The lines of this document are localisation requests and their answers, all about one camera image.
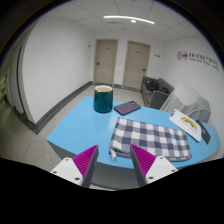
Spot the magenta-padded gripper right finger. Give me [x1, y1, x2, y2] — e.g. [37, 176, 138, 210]
[129, 143, 179, 188]

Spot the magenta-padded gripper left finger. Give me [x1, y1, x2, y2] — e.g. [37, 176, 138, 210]
[50, 144, 100, 189]

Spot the blue white checked towel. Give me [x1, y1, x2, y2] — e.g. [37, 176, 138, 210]
[109, 116, 193, 162]

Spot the white rainbow print bag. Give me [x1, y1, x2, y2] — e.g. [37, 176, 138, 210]
[168, 108, 203, 143]

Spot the black notebook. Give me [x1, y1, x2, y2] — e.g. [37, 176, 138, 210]
[195, 119, 212, 145]

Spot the purple smartphone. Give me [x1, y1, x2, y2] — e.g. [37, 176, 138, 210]
[113, 100, 142, 116]

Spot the grey sofa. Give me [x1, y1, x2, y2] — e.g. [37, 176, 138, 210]
[140, 75, 175, 110]

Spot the grey cloth covered furniture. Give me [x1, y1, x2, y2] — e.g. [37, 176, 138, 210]
[160, 83, 212, 124]

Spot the dark teal mug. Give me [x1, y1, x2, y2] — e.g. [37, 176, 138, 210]
[93, 85, 114, 114]

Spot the black bag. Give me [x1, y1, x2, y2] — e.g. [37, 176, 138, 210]
[145, 80, 160, 92]

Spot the beige door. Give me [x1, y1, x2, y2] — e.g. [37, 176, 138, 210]
[92, 38, 119, 86]
[122, 40, 152, 91]

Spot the long ceiling light strip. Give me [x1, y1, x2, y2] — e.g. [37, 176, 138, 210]
[102, 14, 156, 26]

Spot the wall logo lettering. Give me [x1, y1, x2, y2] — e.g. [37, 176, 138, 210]
[175, 49, 221, 72]

